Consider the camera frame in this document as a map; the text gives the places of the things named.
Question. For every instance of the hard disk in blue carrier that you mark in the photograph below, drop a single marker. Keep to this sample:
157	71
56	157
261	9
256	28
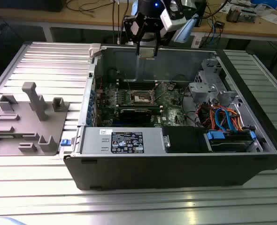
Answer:
214	136

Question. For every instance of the copper heat sink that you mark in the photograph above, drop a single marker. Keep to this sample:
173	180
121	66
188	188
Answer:
233	15

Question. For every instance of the white tag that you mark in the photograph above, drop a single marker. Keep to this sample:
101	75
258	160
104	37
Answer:
196	42

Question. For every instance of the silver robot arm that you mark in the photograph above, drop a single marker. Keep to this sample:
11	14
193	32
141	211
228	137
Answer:
187	28

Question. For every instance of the pale grey case latch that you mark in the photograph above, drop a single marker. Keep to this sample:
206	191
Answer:
94	50

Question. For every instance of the grey parts rack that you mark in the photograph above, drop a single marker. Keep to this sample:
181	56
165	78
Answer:
35	140

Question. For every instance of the CPU with silver top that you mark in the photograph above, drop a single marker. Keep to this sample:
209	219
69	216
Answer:
146	55

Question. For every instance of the white papers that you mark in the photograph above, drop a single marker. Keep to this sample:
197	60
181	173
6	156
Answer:
273	18

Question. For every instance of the black PC case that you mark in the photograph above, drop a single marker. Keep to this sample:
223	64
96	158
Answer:
152	171

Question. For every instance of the clear plastic box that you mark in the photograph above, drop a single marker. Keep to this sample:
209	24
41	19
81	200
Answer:
247	16

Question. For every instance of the blue box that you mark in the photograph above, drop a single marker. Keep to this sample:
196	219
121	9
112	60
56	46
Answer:
265	2

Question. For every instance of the metal drive cage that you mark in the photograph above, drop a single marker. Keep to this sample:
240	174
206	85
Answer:
200	87

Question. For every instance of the grey power supply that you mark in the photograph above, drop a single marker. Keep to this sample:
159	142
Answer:
91	140

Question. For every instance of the small black device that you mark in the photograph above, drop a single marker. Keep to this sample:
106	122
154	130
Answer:
220	24

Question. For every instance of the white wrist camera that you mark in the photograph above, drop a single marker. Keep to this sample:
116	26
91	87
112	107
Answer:
171	21

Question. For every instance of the black graphics card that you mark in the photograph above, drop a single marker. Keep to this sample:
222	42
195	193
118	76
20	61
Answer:
135	116

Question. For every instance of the blue case latch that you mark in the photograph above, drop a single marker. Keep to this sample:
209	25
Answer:
64	143

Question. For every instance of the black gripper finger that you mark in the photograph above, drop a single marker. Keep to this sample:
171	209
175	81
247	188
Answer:
137	47
155	49

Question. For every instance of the CPU socket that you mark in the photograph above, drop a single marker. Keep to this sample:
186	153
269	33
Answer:
140	97

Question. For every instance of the wide black box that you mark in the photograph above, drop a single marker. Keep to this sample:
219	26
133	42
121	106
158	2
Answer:
23	5

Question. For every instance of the wooden desk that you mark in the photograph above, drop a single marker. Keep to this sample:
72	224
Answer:
86	18

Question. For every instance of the green motherboard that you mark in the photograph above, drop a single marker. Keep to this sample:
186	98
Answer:
173	112

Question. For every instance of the tall black box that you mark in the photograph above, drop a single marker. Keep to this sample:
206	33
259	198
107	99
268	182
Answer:
202	14

